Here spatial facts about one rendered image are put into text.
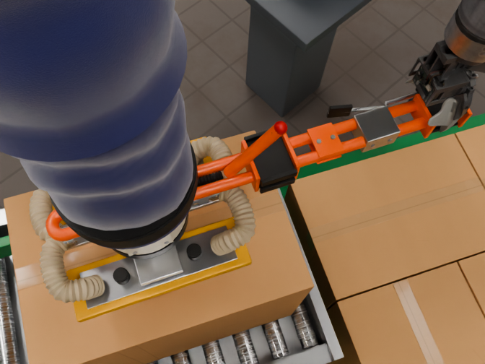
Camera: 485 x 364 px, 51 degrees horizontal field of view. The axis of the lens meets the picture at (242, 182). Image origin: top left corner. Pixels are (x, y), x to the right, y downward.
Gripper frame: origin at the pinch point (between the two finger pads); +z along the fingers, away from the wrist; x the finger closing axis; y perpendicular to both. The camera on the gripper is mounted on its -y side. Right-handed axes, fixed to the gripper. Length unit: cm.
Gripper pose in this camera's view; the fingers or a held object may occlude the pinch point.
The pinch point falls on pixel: (434, 106)
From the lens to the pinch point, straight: 105.8
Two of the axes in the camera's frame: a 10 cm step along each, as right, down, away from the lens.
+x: 3.1, 8.8, -3.7
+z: -0.3, 4.0, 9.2
